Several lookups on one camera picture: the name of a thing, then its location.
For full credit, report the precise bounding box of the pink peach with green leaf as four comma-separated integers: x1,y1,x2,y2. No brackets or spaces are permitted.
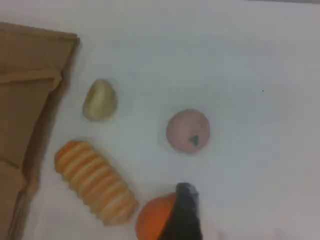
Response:
165,109,211,154

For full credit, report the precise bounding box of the cream shell-shaped bun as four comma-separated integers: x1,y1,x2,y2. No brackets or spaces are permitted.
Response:
82,78,119,123

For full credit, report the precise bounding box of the brown jute tote bag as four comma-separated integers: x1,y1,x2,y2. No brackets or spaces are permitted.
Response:
0,21,81,240

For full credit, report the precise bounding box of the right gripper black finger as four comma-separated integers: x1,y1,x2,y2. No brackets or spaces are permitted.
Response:
159,182,203,240

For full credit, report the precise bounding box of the long striped orange bread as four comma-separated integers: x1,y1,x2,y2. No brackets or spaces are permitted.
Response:
54,139,139,227

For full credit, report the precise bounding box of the round orange fruit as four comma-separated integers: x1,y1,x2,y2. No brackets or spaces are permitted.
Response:
135,191,178,240

